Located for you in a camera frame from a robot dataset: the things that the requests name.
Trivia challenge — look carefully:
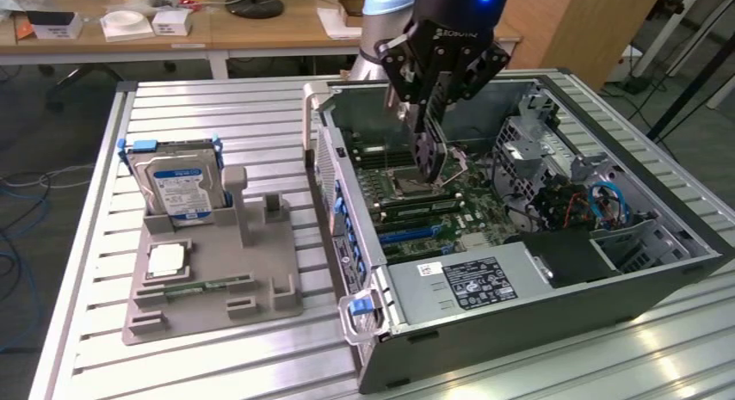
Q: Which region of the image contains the perforated metal disk bay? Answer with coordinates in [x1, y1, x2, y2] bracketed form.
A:
[493, 92, 582, 203]

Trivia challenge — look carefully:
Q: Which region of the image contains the green motherboard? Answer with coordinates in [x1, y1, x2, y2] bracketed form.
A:
[343, 131, 525, 263]

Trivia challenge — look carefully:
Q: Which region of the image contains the open black PC case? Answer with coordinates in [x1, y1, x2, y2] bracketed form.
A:
[302, 68, 723, 395]

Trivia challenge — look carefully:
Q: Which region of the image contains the open grey disk bay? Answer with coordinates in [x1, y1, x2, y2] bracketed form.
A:
[590, 217, 694, 275]

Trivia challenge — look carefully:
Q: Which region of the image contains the silver chipset heatsink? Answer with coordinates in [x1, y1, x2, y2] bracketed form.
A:
[459, 232, 497, 249]

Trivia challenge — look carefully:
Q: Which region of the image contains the blue expansion slot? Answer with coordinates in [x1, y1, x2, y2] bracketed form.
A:
[381, 226, 439, 246]

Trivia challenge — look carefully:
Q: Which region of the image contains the grey parts rack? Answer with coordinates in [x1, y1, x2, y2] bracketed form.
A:
[120, 165, 305, 348]

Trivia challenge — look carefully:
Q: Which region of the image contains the blue wire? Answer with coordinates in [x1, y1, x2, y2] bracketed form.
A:
[589, 180, 633, 229]

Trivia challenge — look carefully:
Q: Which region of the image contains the wooden cabinet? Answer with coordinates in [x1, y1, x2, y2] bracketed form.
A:
[493, 0, 667, 91]

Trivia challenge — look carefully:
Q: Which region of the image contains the black RAM slot bank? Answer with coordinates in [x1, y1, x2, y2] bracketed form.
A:
[350, 142, 418, 169]
[370, 192, 467, 224]

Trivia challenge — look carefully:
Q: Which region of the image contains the black wire bundle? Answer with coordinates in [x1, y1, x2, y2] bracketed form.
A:
[527, 180, 587, 233]

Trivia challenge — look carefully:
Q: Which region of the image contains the silver power supply unit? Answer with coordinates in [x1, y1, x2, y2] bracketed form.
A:
[378, 243, 553, 328]

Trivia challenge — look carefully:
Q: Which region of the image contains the plain white box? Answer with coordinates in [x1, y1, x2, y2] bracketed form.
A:
[152, 8, 194, 36]

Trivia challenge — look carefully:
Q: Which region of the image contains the wooden desk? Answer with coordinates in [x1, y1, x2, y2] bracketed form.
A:
[0, 0, 525, 81]

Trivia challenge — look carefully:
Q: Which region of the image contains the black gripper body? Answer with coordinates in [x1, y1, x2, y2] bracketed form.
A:
[405, 0, 510, 104]

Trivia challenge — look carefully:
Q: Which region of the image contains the open metal socket cover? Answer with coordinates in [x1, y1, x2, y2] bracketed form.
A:
[442, 145, 470, 188]

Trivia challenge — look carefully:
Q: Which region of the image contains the black plastic shroud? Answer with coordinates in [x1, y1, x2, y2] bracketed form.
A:
[519, 230, 625, 289]

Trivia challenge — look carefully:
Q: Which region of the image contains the CPU socket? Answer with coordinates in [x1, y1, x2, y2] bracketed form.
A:
[387, 165, 443, 200]

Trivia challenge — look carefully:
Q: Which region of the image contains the white flat carton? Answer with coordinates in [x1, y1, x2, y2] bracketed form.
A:
[318, 7, 365, 40]

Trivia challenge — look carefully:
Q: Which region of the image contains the hard disk with blue carrier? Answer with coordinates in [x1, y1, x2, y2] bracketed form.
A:
[114, 132, 231, 229]

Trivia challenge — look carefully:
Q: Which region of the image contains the green RAM stick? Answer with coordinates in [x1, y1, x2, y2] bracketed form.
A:
[162, 274, 246, 297]

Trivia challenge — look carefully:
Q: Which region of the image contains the white square dish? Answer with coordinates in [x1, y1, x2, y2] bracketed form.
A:
[100, 10, 156, 43]

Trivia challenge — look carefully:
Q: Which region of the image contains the silver CPU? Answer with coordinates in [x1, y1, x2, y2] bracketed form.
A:
[146, 243, 188, 277]

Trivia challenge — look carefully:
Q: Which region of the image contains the white box with black lid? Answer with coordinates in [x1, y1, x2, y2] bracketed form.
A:
[27, 10, 84, 40]

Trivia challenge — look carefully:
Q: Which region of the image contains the black round lamp base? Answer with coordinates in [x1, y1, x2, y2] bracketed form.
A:
[224, 0, 286, 20]

